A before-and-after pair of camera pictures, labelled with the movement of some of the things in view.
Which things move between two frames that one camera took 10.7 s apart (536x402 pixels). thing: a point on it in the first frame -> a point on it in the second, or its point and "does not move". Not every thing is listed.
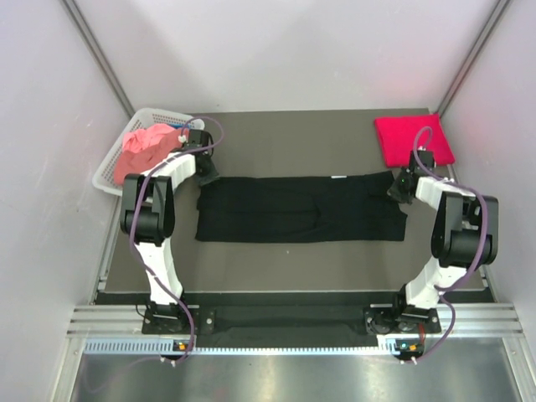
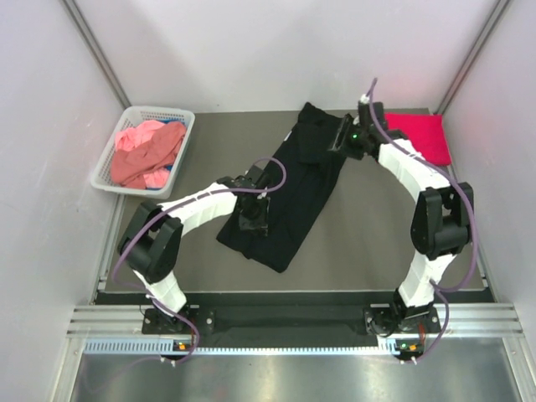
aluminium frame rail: (470, 319) does not move
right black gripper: (394, 191) -> (340, 143)
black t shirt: (357, 207) -> (312, 167)
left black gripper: (209, 177) -> (259, 224)
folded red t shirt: (400, 136) does not move
